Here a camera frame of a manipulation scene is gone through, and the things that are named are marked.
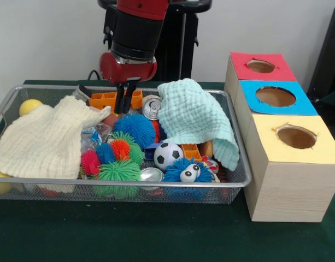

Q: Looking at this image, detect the silver wire mesh bin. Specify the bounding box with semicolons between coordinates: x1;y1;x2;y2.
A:
0;84;252;205

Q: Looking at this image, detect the blue spiky ball with eyes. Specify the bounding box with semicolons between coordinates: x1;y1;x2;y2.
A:
162;157;215;199

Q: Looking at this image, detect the blue spiky rubber ball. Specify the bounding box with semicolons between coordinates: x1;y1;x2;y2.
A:
113;114;156;150

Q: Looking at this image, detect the black cable loop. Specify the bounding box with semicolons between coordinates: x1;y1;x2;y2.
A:
87;69;104;80

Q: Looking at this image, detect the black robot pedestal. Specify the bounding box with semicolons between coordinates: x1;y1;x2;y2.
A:
97;0;213;82

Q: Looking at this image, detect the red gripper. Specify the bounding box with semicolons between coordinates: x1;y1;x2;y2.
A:
98;51;158;114

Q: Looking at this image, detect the black and white soccer ball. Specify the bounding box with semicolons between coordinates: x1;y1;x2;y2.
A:
153;141;184;172

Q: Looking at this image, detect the long orange toy block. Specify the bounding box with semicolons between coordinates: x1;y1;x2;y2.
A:
89;90;144;110

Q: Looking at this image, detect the black equipment case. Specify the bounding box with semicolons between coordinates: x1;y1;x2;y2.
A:
306;4;335;102

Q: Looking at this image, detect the cream muslin cloth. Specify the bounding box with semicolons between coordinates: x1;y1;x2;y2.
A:
0;95;112;193

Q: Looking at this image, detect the small yellow ball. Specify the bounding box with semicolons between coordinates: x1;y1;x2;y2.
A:
19;99;44;118

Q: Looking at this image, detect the multicoloured spiky caterpillar toy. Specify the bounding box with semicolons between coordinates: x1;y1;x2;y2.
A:
80;131;146;175

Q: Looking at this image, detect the mint muslin cloth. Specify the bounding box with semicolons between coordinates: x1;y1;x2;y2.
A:
157;78;240;172

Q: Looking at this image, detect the dark green tablecloth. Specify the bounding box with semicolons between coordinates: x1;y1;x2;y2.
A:
0;79;335;262

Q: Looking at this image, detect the green spiky rubber ball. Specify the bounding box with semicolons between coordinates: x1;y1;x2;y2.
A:
95;160;142;198

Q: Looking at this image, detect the clear plastic packet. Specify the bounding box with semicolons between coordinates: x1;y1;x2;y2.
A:
80;122;113;152

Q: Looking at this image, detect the wooden box with three holes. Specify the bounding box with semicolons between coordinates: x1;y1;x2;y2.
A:
224;51;335;222

